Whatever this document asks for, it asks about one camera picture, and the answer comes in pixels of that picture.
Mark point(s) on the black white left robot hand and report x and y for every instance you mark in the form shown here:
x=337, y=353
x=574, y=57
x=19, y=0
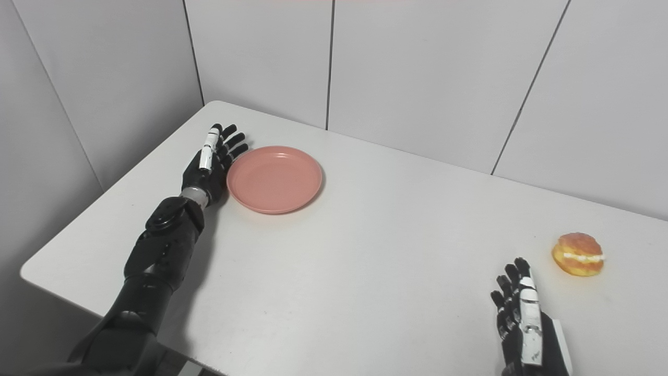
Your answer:
x=206, y=180

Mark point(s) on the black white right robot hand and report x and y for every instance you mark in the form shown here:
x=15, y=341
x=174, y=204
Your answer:
x=514, y=344

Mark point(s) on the pink round plate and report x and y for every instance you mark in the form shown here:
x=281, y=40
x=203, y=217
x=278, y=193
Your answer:
x=274, y=180

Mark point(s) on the cream puff pastry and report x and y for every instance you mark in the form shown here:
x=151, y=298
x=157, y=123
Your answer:
x=576, y=256

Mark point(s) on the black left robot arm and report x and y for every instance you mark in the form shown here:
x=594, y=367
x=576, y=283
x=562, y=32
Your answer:
x=156, y=256

